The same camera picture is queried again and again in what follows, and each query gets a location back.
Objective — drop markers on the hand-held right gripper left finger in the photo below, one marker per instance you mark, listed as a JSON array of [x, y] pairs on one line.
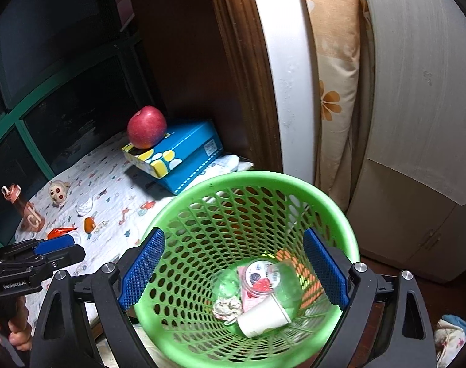
[[141, 272]]

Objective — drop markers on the white paper cup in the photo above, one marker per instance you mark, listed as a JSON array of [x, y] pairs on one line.
[[260, 316]]

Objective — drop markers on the clear plastic cup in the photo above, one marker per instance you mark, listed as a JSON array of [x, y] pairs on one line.
[[294, 295], [225, 284]]

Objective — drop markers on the blue patterned tissue box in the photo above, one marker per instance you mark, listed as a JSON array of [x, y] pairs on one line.
[[187, 149]]

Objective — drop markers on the white curved panel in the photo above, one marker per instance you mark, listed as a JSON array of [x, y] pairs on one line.
[[290, 84]]

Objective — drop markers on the paper ball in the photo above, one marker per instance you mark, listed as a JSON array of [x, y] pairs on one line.
[[226, 309]]

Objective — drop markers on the green mesh basket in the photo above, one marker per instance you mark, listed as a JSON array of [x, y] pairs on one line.
[[256, 184]]

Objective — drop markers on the white tissue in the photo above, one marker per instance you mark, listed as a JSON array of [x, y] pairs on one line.
[[85, 207]]

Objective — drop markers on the brown wooden cabinet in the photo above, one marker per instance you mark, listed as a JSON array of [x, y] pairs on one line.
[[187, 46]]

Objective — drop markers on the floral curtain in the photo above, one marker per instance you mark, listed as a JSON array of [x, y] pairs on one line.
[[332, 65]]

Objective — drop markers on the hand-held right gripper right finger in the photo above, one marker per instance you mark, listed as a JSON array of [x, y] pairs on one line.
[[327, 272]]

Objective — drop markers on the cream skull-shaped toy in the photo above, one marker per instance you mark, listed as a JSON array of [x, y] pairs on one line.
[[58, 193]]

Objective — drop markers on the clear lidded round container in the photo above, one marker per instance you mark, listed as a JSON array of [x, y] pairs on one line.
[[260, 278]]

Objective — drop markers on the green window frame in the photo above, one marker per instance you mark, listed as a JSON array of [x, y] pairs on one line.
[[35, 149]]

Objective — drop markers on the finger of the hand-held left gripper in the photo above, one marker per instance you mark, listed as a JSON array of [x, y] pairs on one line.
[[66, 255], [56, 244]]

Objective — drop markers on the red apple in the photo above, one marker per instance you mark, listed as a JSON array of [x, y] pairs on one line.
[[146, 126]]

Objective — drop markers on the orange wrapper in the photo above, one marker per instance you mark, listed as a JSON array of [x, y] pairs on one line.
[[58, 232]]

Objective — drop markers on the floral cloth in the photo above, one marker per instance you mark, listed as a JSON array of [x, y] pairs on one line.
[[453, 337]]

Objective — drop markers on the white printed blanket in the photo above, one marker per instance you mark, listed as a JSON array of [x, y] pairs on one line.
[[114, 184]]

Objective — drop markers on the person's left hand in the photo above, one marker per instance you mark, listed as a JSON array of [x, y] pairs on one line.
[[22, 333]]

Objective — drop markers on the orange water bottle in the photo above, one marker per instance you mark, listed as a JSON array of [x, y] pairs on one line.
[[31, 216]]

